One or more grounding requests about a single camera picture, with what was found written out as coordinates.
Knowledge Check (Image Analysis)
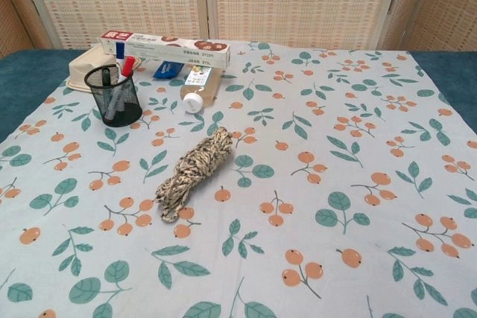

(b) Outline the blue cap white marker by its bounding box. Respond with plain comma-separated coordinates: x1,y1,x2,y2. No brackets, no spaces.
115,42,126,114

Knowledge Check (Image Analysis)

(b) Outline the black mesh pen holder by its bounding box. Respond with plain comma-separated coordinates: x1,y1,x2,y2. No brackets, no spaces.
83,64,144,128

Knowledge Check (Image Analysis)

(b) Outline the red cap marker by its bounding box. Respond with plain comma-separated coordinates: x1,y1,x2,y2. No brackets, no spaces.
106,56,136,118

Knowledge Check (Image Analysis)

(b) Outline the clear bottle with white cap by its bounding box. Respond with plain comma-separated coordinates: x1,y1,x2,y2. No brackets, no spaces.
180,64,223,115

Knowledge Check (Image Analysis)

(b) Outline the floral fruit print tablecloth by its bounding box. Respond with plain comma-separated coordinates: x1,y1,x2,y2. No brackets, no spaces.
0,41,477,318

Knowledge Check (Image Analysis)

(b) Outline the blue snack packet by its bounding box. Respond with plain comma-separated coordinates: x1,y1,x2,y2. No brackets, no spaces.
151,60,185,80

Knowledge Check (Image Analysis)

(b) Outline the long white cling wrap box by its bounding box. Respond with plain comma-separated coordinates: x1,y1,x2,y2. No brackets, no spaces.
99,30,231,70

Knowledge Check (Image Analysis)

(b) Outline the woven bamboo folding screen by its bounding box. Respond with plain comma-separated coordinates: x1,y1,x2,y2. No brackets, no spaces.
0,0,477,59

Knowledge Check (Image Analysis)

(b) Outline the beige plastic lidded container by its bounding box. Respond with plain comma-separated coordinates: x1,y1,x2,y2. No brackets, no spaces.
65,44,144,91

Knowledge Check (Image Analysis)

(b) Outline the teal blue table cover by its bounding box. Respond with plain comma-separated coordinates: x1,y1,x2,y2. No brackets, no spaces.
0,48,87,144

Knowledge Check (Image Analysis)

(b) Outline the beige brown rope bundle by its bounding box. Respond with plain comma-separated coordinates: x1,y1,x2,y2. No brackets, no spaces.
155,127,236,224

